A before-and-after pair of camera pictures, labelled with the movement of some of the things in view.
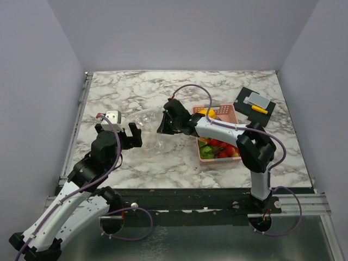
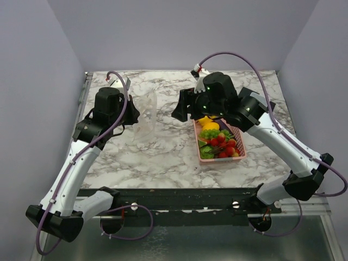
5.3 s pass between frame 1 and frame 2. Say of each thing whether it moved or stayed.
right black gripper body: moved
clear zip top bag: moved
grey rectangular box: stayed
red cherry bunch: stayed
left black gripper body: moved
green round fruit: stayed
